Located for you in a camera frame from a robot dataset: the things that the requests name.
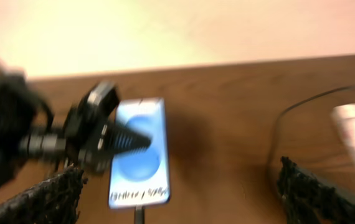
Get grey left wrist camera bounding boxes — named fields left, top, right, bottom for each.
left=85, top=82, right=120, bottom=116

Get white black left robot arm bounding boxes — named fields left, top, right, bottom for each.
left=0, top=75, right=151, bottom=188

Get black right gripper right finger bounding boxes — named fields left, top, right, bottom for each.
left=277, top=157, right=355, bottom=224

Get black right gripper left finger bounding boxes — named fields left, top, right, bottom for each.
left=0, top=166, right=87, bottom=224

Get black USB charging cable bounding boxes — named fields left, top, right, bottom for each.
left=133, top=85, right=355, bottom=224

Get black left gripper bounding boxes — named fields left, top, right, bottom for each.
left=64, top=103, right=151, bottom=174

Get blue screen smartphone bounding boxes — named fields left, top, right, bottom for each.
left=108, top=98, right=171, bottom=209

